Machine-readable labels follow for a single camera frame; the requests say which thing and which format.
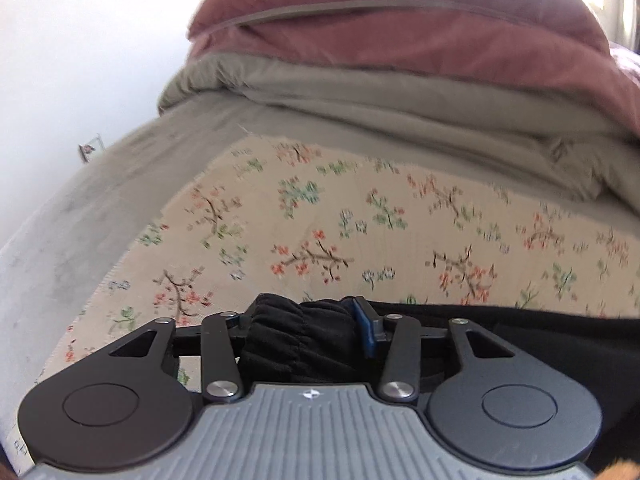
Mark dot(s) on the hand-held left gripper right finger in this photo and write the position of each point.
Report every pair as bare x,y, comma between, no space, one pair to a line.
363,331

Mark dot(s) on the grey-green duvet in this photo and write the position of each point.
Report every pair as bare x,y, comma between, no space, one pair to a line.
350,95

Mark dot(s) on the small white wall fixture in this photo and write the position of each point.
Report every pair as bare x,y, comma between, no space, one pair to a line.
90,149

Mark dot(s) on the black pants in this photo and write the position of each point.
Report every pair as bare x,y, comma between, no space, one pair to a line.
300,340

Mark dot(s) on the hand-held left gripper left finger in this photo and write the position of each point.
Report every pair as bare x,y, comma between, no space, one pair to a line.
220,340

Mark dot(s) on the floral patterned blanket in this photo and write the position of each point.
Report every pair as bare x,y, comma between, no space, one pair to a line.
380,240

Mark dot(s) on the grey bed sheet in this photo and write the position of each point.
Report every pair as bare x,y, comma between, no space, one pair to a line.
130,170

